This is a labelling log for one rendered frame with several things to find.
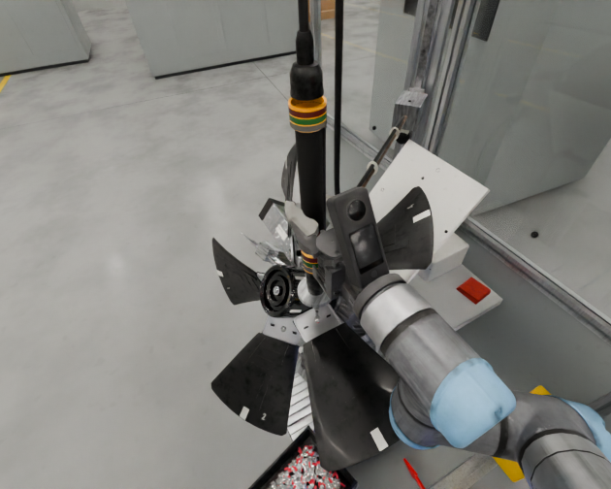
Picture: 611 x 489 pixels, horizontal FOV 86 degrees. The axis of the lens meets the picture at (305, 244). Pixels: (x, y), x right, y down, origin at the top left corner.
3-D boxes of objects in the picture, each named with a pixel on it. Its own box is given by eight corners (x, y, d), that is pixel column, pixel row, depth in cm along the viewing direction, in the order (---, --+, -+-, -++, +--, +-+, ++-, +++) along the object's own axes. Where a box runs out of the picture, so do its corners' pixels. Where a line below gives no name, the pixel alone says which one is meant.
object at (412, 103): (400, 114, 102) (404, 85, 95) (423, 118, 99) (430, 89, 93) (390, 129, 95) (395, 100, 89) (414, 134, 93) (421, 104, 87)
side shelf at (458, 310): (426, 240, 135) (428, 234, 133) (499, 304, 112) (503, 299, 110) (378, 262, 128) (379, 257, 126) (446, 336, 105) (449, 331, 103)
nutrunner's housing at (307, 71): (311, 288, 67) (295, 24, 34) (329, 295, 65) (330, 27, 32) (303, 304, 64) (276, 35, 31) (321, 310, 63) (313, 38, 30)
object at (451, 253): (431, 238, 131) (437, 217, 123) (462, 265, 121) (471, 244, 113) (397, 254, 126) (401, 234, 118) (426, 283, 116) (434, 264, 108)
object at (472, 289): (469, 277, 117) (471, 275, 115) (490, 293, 112) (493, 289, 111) (455, 289, 114) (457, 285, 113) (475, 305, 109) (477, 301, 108)
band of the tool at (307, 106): (300, 114, 41) (299, 91, 39) (332, 120, 39) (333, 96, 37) (283, 130, 38) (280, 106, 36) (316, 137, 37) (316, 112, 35)
